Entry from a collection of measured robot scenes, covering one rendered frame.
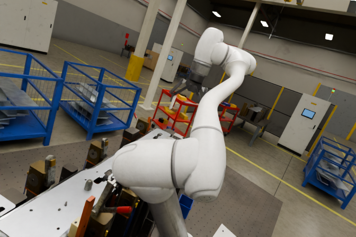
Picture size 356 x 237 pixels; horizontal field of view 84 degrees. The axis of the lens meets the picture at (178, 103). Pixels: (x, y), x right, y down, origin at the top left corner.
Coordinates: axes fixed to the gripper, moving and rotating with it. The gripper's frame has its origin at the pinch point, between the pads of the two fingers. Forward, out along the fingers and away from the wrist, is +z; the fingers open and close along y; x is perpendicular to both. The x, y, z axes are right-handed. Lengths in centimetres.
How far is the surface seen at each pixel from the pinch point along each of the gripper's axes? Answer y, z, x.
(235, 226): -59, 76, -46
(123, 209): 1.2, 32.6, 36.4
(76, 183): 31, 46, 24
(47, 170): 41, 40, 32
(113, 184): 7.6, 25.3, 36.9
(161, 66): 179, 19, -423
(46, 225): 23, 46, 46
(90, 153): 44, 48, -2
